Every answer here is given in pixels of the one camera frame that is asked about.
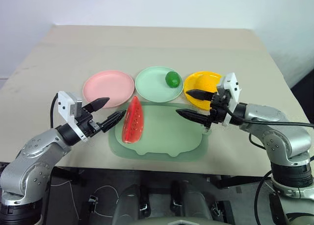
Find light green plate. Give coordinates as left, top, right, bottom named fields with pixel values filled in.
left=134, top=66, right=184, bottom=103

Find green silicone mat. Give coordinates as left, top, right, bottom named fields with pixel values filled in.
left=108, top=101, right=212, bottom=162

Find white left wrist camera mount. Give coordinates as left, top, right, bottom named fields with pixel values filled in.
left=57, top=91, right=88, bottom=143

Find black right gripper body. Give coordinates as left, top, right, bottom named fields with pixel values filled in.
left=209, top=92, right=234, bottom=125

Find grey robot legs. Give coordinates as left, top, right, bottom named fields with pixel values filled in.
left=111, top=180, right=214, bottom=225

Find pink plate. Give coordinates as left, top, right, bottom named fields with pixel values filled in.
left=82, top=70, right=135, bottom=109

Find red watermelon slice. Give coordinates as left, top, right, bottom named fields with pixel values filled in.
left=122, top=96, right=144, bottom=145

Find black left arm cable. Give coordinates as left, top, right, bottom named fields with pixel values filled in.
left=50, top=93, right=59, bottom=129

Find white floor cable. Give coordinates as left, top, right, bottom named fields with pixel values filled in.
left=50, top=179, right=123, bottom=218

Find yellow plate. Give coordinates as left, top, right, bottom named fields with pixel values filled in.
left=183, top=71, right=224, bottom=111

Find green lime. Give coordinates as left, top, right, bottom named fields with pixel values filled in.
left=165, top=71, right=182, bottom=89

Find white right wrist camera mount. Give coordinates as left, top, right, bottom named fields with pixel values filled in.
left=216, top=72, right=242, bottom=126

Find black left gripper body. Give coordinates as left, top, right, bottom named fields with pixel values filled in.
left=74, top=105, right=103, bottom=138

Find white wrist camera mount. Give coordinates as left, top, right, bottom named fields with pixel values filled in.
left=57, top=91, right=88, bottom=143
left=216, top=72, right=242, bottom=126

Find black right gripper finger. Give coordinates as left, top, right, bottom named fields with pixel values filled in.
left=176, top=108, right=212, bottom=128
left=186, top=89, right=215, bottom=102

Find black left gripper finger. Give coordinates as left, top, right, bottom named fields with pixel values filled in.
left=99, top=110, right=127, bottom=133
left=81, top=97, right=110, bottom=115

